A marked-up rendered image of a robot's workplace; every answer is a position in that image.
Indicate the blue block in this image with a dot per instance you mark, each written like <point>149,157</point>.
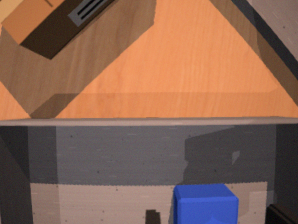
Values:
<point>205,204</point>

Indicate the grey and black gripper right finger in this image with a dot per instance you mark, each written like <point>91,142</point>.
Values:
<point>279,214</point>

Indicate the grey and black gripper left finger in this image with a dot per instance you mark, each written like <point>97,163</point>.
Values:
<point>152,217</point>

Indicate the brown cardboard box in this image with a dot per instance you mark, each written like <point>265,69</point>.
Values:
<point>47,26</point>

